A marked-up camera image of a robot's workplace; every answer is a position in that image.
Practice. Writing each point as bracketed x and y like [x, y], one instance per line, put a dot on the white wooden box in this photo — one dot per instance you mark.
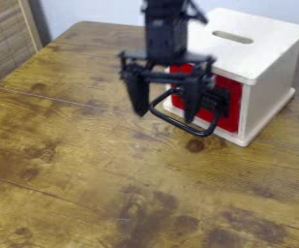
[257, 51]

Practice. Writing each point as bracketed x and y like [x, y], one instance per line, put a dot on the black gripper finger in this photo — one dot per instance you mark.
[193, 87]
[138, 88]

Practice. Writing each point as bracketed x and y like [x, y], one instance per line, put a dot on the red drawer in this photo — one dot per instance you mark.
[226, 94]

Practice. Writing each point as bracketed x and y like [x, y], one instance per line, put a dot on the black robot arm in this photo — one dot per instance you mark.
[171, 7]

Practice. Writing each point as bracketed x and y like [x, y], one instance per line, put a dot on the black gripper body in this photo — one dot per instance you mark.
[166, 50]

